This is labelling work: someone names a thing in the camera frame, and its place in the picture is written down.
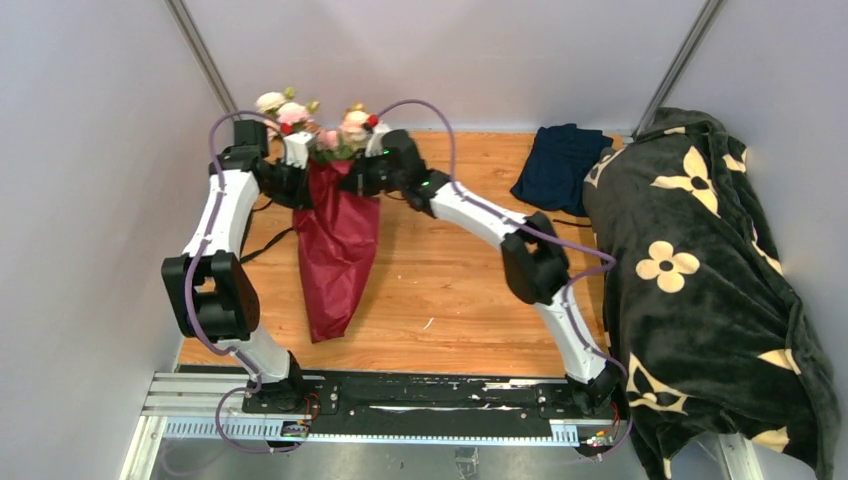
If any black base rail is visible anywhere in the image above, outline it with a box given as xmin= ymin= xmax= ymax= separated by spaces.
xmin=241 ymin=370 xmax=623 ymax=441

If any black printed ribbon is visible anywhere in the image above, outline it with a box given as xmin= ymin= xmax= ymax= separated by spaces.
xmin=239 ymin=198 xmax=296 ymax=265

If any dark blue folded cloth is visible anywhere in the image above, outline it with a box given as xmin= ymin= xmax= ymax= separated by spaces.
xmin=510 ymin=123 xmax=613 ymax=217

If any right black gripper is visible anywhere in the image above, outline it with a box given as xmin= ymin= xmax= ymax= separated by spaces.
xmin=338 ymin=148 xmax=406 ymax=199

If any black floral blanket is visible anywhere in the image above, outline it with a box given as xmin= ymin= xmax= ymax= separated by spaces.
xmin=583 ymin=107 xmax=841 ymax=479

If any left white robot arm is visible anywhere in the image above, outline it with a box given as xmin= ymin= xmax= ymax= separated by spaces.
xmin=161 ymin=117 xmax=315 ymax=413

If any maroon wrapping paper sheet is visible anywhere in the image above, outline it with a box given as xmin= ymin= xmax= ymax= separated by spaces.
xmin=293 ymin=161 xmax=380 ymax=343

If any pink fake flower bunch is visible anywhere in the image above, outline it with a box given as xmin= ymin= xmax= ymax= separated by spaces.
xmin=254 ymin=87 xmax=380 ymax=163

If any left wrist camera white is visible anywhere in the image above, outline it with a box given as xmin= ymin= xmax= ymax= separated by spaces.
xmin=282 ymin=131 xmax=316 ymax=170

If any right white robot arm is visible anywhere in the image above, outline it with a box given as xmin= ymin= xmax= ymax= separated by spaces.
xmin=340 ymin=126 xmax=620 ymax=418

